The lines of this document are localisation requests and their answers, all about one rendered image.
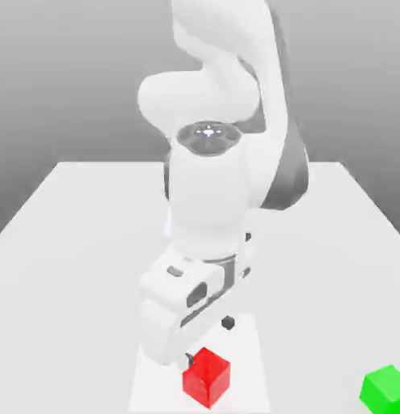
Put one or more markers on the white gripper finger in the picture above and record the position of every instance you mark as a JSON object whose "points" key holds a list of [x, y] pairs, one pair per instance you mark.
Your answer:
{"points": [[228, 322], [188, 359]]}

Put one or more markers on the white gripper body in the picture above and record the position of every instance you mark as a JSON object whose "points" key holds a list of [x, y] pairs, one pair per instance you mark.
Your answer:
{"points": [[160, 336]]}

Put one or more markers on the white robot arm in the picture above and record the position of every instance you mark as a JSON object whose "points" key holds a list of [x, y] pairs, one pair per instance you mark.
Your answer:
{"points": [[206, 194]]}

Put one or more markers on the small red cube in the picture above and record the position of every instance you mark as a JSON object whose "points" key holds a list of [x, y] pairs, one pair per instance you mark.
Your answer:
{"points": [[204, 378]]}

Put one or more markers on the small green cube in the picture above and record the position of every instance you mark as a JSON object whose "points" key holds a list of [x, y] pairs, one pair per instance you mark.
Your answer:
{"points": [[385, 389]]}

